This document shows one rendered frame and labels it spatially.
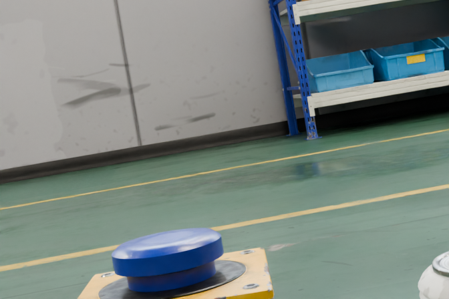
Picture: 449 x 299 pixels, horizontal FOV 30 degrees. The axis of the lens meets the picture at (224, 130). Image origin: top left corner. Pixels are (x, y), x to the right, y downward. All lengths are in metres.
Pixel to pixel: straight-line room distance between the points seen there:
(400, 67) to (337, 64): 0.56
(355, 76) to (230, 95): 0.97
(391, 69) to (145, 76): 1.60
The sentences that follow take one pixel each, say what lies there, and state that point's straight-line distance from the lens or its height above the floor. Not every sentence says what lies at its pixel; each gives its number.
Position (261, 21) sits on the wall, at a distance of 5.55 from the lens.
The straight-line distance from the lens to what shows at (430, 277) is 0.51.
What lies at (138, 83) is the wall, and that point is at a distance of 5.46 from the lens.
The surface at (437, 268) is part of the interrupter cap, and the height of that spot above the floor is 0.25.
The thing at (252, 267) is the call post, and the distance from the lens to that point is 0.30.
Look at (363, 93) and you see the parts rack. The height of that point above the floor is 0.21.
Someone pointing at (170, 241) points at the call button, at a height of 0.33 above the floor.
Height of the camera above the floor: 0.38
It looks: 3 degrees down
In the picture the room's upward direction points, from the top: 9 degrees counter-clockwise
